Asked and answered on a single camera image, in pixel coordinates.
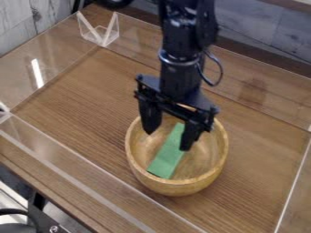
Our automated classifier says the clear acrylic side wall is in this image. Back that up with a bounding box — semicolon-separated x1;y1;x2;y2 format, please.
0;113;207;233

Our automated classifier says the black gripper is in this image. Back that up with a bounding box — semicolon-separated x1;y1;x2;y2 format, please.
135;59;219;151

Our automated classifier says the black table leg clamp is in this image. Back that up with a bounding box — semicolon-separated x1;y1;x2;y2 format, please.
0;194;75;233

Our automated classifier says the clear acrylic corner bracket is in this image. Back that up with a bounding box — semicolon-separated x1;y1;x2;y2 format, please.
76;12;119;47

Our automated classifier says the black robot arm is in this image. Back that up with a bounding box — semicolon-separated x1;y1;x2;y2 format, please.
135;0;219;151

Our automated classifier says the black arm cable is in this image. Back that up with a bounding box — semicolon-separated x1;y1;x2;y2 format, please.
196;48;224;87

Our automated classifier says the wooden bowl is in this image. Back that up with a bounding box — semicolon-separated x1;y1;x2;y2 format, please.
125;114;228;197

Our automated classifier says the green rectangular stick block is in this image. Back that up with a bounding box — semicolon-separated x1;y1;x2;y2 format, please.
147;123;184;179

